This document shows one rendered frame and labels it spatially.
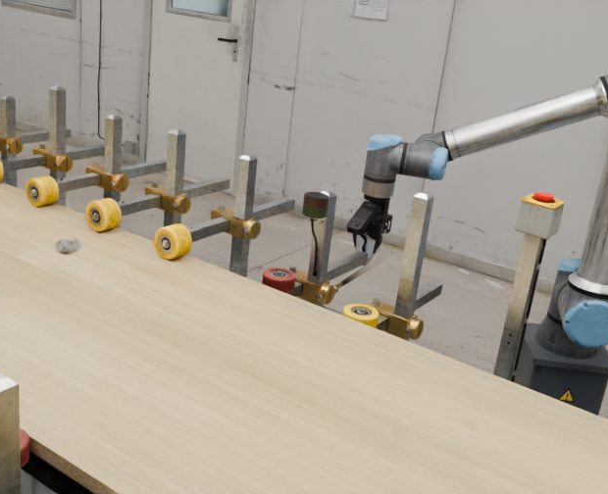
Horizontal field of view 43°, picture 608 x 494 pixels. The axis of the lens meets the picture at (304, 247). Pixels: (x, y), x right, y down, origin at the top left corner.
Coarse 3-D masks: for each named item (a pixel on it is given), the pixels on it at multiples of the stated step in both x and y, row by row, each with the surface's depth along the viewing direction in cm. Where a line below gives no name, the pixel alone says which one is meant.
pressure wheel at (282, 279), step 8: (264, 272) 185; (272, 272) 186; (280, 272) 185; (288, 272) 187; (264, 280) 184; (272, 280) 182; (280, 280) 182; (288, 280) 183; (280, 288) 183; (288, 288) 184
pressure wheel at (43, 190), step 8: (40, 176) 213; (48, 176) 214; (32, 184) 211; (40, 184) 210; (48, 184) 211; (56, 184) 213; (32, 192) 211; (40, 192) 210; (48, 192) 211; (56, 192) 213; (32, 200) 213; (40, 200) 211; (48, 200) 212; (56, 200) 215
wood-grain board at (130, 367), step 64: (0, 192) 221; (0, 256) 178; (64, 256) 183; (128, 256) 187; (0, 320) 150; (64, 320) 153; (128, 320) 156; (192, 320) 159; (256, 320) 162; (320, 320) 166; (64, 384) 131; (128, 384) 133; (192, 384) 135; (256, 384) 138; (320, 384) 140; (384, 384) 143; (448, 384) 145; (512, 384) 148; (64, 448) 114; (128, 448) 116; (192, 448) 118; (256, 448) 120; (320, 448) 122; (384, 448) 124; (448, 448) 126; (512, 448) 128; (576, 448) 130
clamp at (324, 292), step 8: (296, 272) 197; (304, 272) 198; (296, 280) 194; (304, 280) 193; (328, 280) 194; (304, 288) 193; (312, 288) 192; (320, 288) 191; (328, 288) 191; (304, 296) 194; (312, 296) 192; (320, 296) 190; (328, 296) 191
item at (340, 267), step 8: (352, 256) 216; (360, 256) 216; (336, 264) 209; (344, 264) 209; (352, 264) 213; (360, 264) 217; (328, 272) 203; (336, 272) 207; (344, 272) 211; (296, 288) 192; (296, 296) 193
